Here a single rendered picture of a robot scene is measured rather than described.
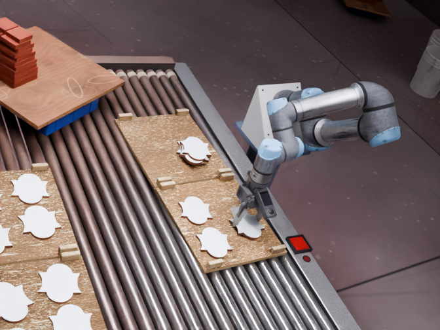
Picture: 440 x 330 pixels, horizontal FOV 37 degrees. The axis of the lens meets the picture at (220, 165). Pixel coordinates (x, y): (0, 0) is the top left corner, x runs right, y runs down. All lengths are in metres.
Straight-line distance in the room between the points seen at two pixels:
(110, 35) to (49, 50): 2.35
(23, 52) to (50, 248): 0.78
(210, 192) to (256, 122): 0.53
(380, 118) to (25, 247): 1.30
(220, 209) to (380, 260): 1.81
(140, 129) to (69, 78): 0.35
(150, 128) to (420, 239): 2.25
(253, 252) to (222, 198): 0.28
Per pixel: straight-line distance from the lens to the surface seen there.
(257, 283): 2.28
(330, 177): 4.48
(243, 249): 2.33
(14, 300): 2.00
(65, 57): 2.83
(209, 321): 2.10
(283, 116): 2.27
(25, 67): 2.59
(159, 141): 2.65
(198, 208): 2.39
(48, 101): 2.56
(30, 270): 2.09
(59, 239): 2.18
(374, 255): 4.08
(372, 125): 2.44
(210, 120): 2.90
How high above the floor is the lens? 2.54
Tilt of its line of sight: 37 degrees down
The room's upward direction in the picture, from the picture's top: 20 degrees clockwise
